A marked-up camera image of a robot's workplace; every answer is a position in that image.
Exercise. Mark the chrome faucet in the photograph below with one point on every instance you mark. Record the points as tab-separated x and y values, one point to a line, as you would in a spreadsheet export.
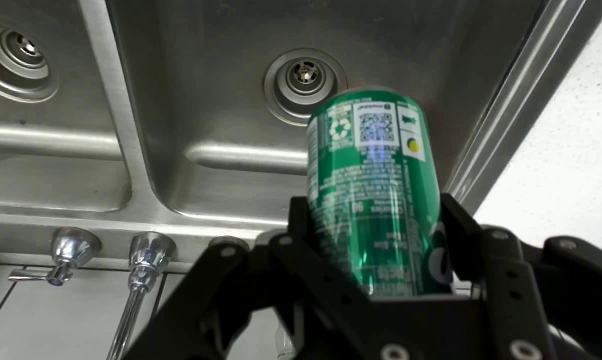
146	256

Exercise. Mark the green soda can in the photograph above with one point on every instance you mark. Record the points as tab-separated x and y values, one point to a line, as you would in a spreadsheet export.
373	200

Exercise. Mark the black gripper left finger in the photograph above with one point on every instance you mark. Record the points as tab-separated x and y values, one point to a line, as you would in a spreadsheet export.
266	300

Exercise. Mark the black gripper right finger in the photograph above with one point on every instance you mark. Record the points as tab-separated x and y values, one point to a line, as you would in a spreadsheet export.
533	300

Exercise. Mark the steel double sink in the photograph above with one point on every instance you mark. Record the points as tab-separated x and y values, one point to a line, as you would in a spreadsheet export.
201	101

